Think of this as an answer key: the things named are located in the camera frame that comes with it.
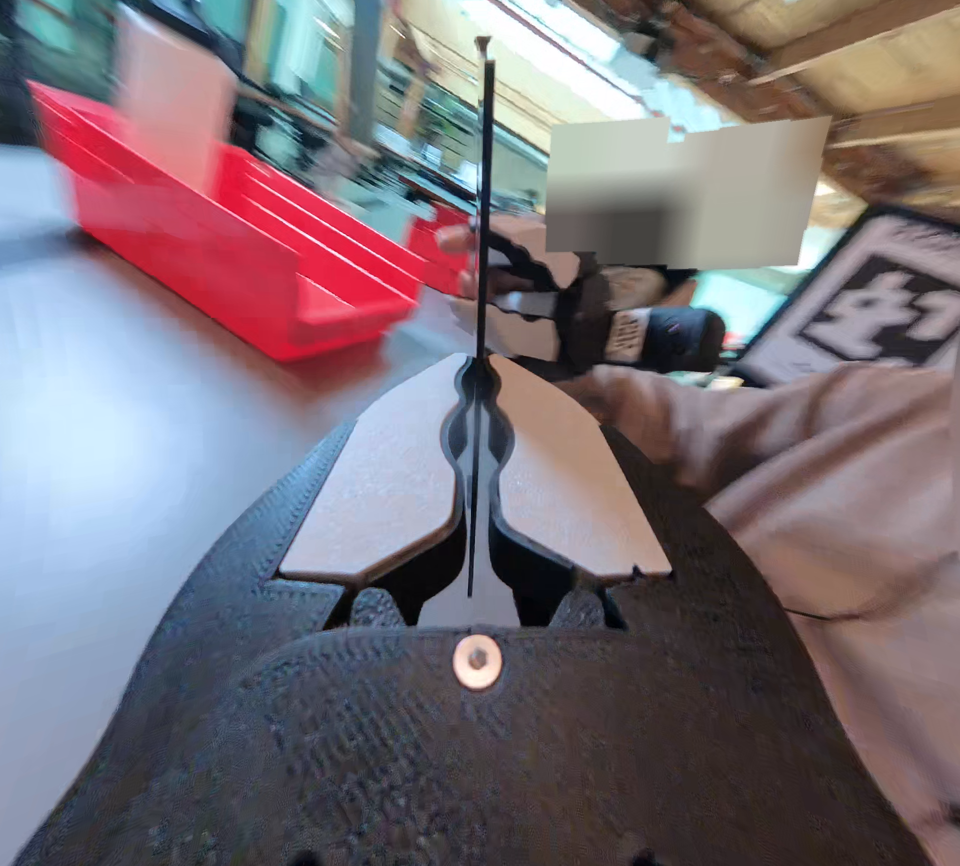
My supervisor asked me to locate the white bottle with black cap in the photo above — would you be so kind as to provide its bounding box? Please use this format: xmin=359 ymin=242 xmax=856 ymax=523
xmin=114 ymin=4 xmax=240 ymax=197

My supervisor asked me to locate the black board with wooden rim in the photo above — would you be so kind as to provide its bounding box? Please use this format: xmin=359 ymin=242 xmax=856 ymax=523
xmin=341 ymin=0 xmax=385 ymax=151

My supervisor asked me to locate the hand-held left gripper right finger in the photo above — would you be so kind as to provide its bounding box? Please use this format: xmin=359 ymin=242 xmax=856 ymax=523
xmin=487 ymin=354 xmax=674 ymax=586

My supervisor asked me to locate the red plastic bin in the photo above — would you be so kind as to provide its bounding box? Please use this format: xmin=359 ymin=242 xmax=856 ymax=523
xmin=26 ymin=80 xmax=423 ymax=365
xmin=407 ymin=205 xmax=479 ymax=299

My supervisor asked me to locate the black framed marker sign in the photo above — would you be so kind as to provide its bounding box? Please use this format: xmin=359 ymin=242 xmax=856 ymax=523
xmin=738 ymin=204 xmax=960 ymax=389

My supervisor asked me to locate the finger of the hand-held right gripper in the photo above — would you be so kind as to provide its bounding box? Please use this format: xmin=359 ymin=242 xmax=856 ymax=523
xmin=450 ymin=291 xmax=564 ymax=365
xmin=480 ymin=214 xmax=584 ymax=290

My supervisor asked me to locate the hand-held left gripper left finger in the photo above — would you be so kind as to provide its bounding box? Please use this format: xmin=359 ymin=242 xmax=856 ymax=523
xmin=279 ymin=352 xmax=471 ymax=586

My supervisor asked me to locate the shiny metal plate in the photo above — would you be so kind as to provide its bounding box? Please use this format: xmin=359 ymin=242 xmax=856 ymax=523
xmin=467 ymin=35 xmax=498 ymax=599

